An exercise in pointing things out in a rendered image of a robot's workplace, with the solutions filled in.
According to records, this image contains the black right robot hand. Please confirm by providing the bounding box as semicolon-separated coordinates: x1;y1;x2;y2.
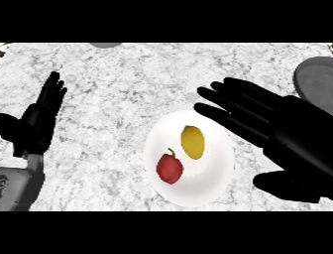
193;76;333;204

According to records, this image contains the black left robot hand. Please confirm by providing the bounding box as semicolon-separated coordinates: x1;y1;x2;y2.
0;70;69;159

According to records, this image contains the dark grey round pan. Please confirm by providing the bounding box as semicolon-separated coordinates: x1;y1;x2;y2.
292;56;333;129

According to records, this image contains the yellow lemon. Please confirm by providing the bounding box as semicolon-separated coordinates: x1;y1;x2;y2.
180;125;206;161

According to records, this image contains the white round plate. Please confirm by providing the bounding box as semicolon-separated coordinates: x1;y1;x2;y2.
141;109;237;208

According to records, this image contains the grey round object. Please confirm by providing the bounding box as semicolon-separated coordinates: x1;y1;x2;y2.
87;42;125;50

